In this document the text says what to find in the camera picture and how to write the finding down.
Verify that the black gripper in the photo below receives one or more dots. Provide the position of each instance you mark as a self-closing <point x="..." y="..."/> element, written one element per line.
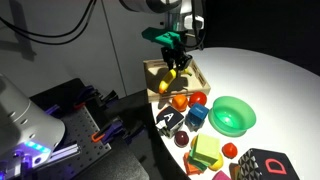
<point x="175" y="53"/>

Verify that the yellow toy banana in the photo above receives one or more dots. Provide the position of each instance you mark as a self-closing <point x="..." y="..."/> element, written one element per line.
<point x="166" y="81"/>

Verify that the blue cube block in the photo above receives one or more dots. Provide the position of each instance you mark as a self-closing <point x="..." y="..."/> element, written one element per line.
<point x="197" y="112"/>

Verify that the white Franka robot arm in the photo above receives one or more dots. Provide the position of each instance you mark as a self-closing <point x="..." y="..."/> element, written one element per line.
<point x="20" y="116"/>

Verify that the light wooden slatted tray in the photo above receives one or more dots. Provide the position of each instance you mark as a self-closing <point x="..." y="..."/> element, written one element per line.
<point x="186" y="94"/>

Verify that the orange toy fruit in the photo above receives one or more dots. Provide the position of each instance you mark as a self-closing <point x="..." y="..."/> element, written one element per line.
<point x="180" y="102"/>

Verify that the red toy tomato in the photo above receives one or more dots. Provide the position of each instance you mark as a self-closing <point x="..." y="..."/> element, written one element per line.
<point x="198" y="99"/>

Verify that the black soft cube letter A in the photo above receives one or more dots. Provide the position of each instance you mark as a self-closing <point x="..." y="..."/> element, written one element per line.
<point x="170" y="120"/>

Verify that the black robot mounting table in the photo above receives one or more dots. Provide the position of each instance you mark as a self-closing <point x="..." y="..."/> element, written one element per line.
<point x="130" y="110"/>

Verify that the dark red toy plum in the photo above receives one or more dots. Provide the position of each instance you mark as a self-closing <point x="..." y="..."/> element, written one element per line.
<point x="181" y="138"/>

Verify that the green plastic bowl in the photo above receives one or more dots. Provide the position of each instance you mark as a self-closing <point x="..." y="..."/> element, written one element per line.
<point x="233" y="116"/>

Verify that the small yellow toy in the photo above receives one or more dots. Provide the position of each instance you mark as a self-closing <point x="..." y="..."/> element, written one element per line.
<point x="193" y="141"/>

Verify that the lime green foam cube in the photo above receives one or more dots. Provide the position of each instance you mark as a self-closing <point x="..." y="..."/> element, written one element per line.
<point x="206" y="148"/>

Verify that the purple black spring clamp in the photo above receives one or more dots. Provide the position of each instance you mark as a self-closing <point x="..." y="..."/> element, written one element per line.
<point x="113" y="130"/>
<point x="87" y="95"/>

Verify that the small red toy fruit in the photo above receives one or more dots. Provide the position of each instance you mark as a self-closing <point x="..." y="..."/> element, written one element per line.
<point x="229" y="150"/>

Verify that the dark green block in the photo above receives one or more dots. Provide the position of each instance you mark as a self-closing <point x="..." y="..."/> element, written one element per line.
<point x="196" y="164"/>

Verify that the orange red block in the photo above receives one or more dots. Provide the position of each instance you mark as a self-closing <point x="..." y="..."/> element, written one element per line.
<point x="188" y="167"/>

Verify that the yellow toy lemon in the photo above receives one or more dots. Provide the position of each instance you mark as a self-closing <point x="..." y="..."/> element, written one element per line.
<point x="217" y="164"/>

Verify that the perforated metal breadboard plate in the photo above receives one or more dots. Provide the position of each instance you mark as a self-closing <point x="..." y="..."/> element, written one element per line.
<point x="83" y="123"/>

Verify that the pink block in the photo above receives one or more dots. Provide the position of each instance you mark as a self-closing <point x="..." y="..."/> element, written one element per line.
<point x="220" y="176"/>

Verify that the brown orange block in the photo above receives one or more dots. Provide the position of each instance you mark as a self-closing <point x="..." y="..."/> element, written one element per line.
<point x="234" y="171"/>

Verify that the large black cube letter D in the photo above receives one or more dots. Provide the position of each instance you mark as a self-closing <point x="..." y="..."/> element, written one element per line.
<point x="266" y="166"/>

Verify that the short aluminium extrusion rail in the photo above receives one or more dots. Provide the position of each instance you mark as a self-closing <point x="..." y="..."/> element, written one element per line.
<point x="53" y="110"/>

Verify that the long aluminium extrusion rail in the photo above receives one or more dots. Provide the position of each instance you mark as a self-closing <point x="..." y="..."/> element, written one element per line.
<point x="65" y="152"/>

